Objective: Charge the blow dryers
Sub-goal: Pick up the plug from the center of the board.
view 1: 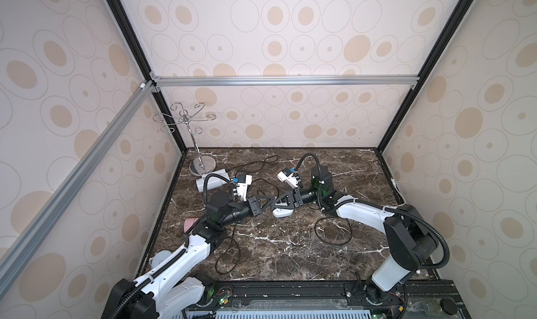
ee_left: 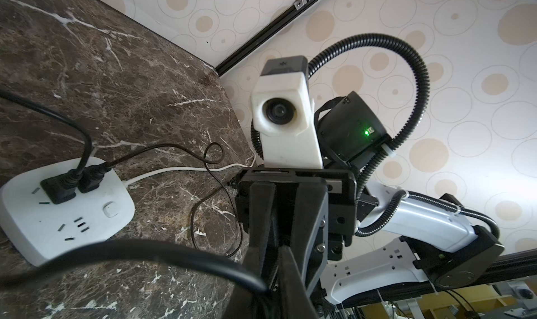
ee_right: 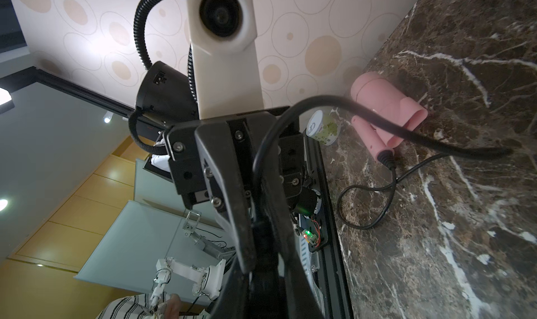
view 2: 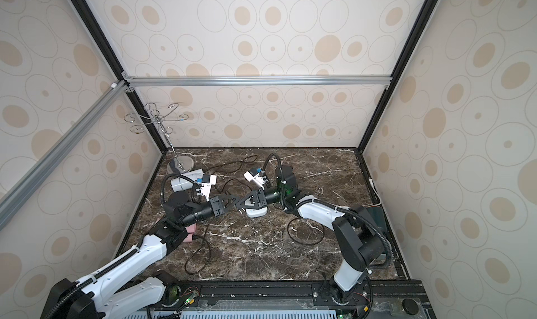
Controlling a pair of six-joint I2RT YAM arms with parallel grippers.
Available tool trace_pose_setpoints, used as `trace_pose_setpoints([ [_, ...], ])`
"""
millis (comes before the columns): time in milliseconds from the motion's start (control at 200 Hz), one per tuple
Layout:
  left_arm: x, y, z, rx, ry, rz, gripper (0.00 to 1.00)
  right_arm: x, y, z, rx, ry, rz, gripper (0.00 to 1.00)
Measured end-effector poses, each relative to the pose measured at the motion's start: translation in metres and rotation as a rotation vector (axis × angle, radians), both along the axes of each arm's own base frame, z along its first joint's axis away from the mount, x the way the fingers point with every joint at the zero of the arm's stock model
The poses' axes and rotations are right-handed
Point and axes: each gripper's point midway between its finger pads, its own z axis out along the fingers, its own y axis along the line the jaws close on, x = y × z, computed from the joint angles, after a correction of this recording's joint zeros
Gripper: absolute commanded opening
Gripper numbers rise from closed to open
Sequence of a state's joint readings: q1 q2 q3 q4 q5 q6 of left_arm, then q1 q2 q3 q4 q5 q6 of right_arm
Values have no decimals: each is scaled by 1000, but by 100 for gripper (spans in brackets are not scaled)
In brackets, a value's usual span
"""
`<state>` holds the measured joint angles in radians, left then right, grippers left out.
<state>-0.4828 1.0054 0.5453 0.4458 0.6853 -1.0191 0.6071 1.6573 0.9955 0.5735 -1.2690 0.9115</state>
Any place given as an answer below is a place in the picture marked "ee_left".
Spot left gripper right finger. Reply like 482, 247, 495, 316
278, 246, 317, 319

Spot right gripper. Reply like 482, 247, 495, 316
235, 167, 357, 296

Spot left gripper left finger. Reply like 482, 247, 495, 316
222, 286, 269, 319

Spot white dryer black cable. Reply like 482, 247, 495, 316
0, 88, 94, 205

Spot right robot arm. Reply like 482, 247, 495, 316
236, 33, 504, 305

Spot white power strip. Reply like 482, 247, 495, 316
1, 159, 135, 267

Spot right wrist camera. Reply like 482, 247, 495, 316
250, 56, 323, 169

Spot white power strip cable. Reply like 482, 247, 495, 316
123, 159, 257, 188

